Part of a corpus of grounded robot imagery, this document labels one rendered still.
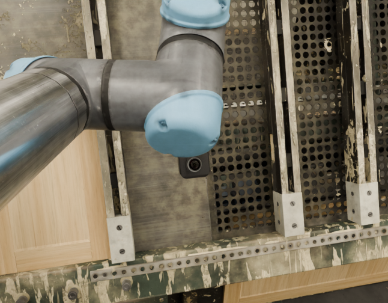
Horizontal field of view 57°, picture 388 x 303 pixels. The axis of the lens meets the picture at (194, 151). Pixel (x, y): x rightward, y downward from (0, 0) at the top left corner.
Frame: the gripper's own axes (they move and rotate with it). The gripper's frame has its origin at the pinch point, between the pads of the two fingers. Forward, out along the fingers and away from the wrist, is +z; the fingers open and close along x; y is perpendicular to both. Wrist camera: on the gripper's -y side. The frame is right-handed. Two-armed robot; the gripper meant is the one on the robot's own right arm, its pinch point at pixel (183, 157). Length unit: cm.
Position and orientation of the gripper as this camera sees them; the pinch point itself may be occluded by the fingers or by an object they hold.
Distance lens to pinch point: 67.7
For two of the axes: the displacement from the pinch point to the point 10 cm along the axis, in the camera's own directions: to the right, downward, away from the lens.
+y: -1.4, -8.8, 4.5
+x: -9.9, 0.9, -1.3
